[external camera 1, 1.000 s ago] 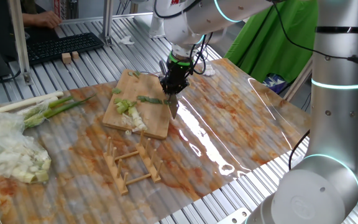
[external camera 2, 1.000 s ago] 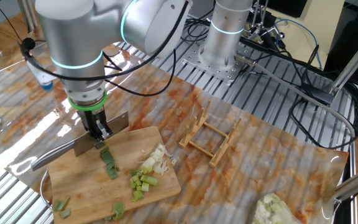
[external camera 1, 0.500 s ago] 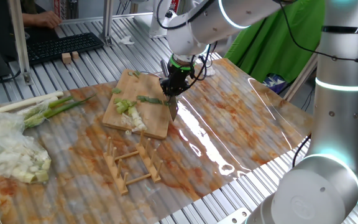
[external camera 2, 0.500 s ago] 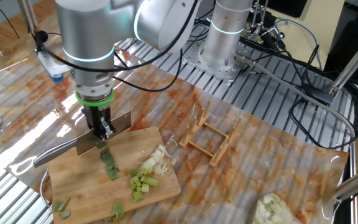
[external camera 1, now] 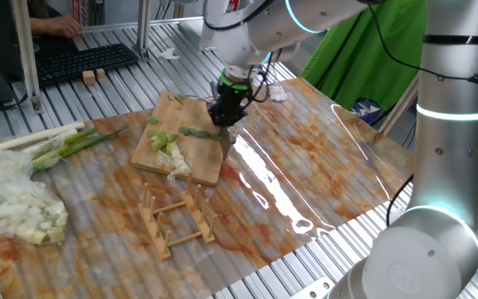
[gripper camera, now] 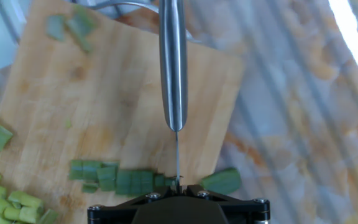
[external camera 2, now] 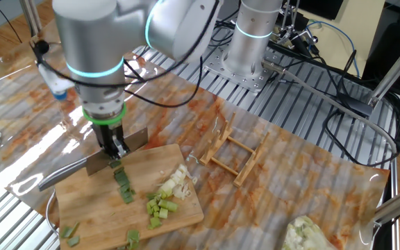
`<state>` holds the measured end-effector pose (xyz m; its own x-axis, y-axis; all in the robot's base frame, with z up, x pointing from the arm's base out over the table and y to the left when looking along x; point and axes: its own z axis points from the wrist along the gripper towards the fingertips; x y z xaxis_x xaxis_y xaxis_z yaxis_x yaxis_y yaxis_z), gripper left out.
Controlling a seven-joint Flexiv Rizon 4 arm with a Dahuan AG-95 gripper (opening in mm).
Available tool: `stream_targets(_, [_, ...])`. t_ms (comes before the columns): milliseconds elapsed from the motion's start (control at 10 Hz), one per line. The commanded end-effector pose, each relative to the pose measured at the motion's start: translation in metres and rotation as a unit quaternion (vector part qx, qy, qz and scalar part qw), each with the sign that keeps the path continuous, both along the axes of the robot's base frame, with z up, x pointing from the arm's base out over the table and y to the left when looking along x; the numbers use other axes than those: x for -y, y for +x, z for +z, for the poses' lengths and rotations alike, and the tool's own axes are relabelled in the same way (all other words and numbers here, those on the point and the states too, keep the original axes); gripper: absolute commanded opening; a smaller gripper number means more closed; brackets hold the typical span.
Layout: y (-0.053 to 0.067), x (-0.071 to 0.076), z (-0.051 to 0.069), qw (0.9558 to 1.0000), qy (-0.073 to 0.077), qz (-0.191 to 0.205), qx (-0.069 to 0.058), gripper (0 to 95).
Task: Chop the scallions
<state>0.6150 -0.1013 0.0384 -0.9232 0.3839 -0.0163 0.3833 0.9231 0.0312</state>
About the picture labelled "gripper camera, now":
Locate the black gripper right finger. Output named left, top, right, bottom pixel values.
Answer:
left=186, top=184, right=272, bottom=224

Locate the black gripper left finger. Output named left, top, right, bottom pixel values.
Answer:
left=87, top=185, right=172, bottom=224

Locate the steel cleaver knife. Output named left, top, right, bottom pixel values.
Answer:
left=158, top=0, right=189, bottom=194

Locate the green scallion stalk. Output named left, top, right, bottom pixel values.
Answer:
left=45, top=4, right=98, bottom=53

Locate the long green scallion leaf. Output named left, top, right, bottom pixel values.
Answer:
left=68, top=159, right=242, bottom=197

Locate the wooden cutting board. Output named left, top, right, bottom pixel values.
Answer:
left=0, top=0, right=246, bottom=224

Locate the marble pattern plastic mat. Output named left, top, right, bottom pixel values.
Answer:
left=0, top=0, right=358, bottom=224

